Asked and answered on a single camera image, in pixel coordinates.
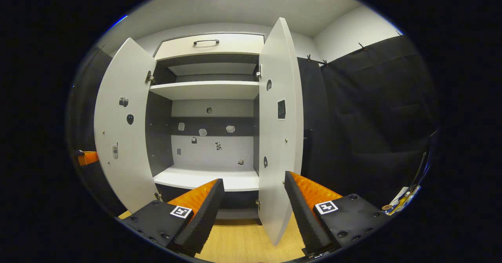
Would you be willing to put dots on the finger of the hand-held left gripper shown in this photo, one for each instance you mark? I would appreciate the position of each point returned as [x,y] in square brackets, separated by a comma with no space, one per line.
[89,158]

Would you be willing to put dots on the colourful printed packet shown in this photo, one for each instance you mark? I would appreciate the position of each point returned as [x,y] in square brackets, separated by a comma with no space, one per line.
[404,200]

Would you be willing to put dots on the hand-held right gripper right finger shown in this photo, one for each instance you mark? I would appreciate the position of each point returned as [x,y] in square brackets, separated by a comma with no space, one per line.
[306,220]

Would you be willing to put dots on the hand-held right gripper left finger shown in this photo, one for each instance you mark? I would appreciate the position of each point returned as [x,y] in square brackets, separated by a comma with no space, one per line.
[204,220]

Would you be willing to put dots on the metal door hinge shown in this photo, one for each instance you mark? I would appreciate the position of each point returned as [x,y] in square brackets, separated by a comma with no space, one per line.
[150,77]
[259,71]

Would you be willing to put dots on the white cabinet shelf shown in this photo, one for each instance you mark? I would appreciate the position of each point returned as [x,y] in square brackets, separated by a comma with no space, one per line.
[196,178]
[204,90]
[211,69]

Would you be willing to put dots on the cabinet door black cat sticker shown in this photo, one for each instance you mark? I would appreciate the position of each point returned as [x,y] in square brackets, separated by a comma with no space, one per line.
[274,200]

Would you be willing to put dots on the black backdrop cloth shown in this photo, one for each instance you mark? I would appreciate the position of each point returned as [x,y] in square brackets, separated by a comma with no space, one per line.
[372,118]

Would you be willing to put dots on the cabinet door camera sticker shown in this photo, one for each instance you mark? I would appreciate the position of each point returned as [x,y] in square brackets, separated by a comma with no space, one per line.
[129,176]

